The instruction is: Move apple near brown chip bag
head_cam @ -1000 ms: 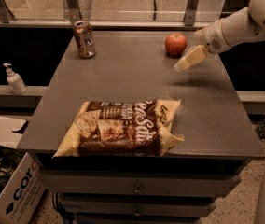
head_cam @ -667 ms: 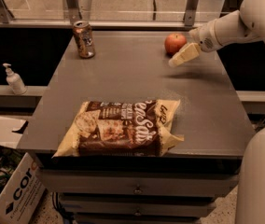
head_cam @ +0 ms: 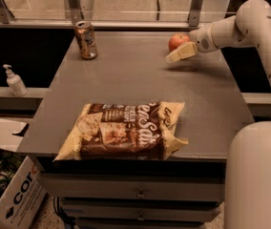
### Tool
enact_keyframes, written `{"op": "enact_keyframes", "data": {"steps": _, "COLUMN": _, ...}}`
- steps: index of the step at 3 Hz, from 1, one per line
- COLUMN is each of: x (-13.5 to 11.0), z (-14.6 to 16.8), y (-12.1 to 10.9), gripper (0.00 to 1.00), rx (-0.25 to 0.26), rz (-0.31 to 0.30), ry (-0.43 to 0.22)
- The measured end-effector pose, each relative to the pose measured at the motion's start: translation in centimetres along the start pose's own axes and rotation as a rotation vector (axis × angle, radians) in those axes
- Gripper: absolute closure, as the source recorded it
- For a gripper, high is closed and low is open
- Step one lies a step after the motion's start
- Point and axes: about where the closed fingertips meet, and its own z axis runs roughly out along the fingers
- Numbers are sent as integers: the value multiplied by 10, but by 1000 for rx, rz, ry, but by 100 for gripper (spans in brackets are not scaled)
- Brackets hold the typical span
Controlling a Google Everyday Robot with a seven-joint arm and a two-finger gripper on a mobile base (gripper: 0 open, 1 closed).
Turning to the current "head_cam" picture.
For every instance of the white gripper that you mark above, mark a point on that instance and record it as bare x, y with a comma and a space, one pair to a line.
201, 39

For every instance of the red apple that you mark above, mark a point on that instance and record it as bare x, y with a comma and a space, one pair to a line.
176, 40

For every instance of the brown chip bag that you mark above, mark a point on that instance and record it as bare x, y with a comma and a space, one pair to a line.
145, 131

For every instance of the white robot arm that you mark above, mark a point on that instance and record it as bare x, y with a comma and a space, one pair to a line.
247, 203

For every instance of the brown soda can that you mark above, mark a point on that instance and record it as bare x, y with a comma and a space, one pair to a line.
84, 34

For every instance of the grey drawer cabinet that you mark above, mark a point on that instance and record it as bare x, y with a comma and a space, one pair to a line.
135, 194

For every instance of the white pump sanitizer bottle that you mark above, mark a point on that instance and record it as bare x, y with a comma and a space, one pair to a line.
15, 82

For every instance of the white cardboard box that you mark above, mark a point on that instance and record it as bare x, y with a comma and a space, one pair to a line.
20, 192

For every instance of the metal railing frame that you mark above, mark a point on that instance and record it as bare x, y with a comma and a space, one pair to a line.
156, 15

